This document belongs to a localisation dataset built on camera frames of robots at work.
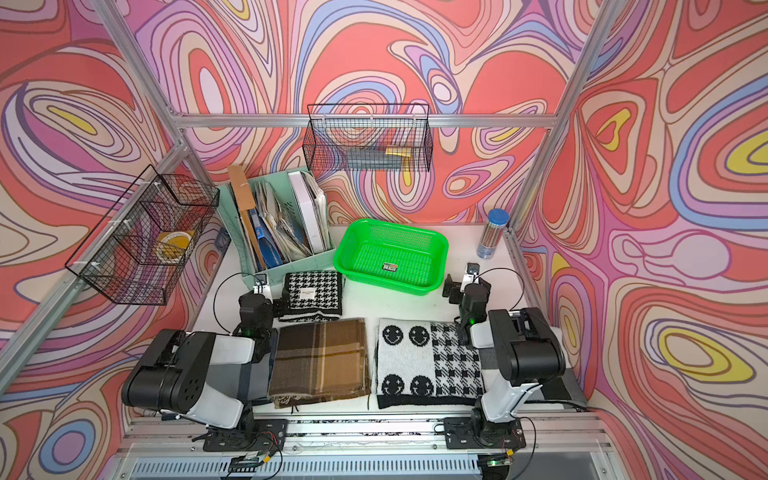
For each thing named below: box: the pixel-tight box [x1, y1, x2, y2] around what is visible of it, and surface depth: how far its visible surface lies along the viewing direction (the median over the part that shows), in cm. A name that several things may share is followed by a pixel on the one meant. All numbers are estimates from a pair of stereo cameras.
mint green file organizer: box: [216, 167, 337, 287], surface depth 98 cm
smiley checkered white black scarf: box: [375, 318, 484, 409], surface depth 82 cm
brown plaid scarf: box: [269, 318, 371, 409], surface depth 84 cm
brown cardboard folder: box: [228, 165, 266, 270], surface depth 87 cm
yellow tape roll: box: [154, 230, 195, 263], surface depth 80 cm
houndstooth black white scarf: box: [278, 271, 343, 322], surface depth 96 cm
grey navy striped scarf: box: [237, 328, 279, 404], surface depth 82 cm
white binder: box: [288, 170, 331, 253], surface depth 98 cm
